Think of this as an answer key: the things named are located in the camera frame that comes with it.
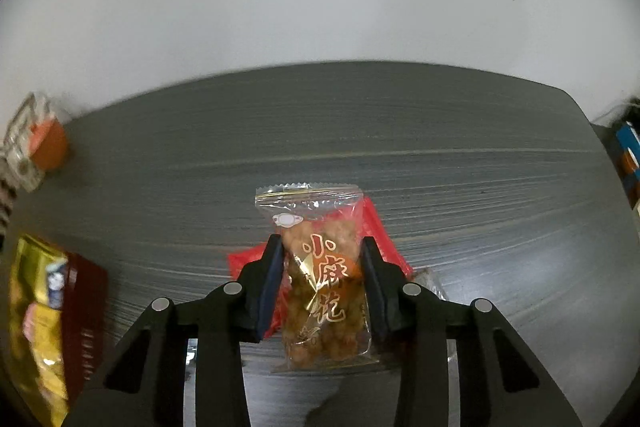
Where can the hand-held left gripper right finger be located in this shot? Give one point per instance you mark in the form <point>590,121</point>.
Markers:
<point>372,297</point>

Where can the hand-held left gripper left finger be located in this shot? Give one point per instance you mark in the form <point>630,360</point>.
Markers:
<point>267,297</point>

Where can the clear packet of fried twists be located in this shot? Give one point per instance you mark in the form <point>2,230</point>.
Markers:
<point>322,277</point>

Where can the red tin box gold inside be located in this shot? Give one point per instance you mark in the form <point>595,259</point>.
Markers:
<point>85,307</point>

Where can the yellow snack bag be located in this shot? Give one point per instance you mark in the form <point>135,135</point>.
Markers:
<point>30,267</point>

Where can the red snack packet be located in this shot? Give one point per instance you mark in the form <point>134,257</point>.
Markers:
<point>382,232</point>

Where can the orange cup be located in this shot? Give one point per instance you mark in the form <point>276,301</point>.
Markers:
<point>50,147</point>

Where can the white orange snack packet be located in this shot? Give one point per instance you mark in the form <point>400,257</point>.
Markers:
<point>20,157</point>

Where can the blue box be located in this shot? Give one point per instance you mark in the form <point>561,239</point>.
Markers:
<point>630,157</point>

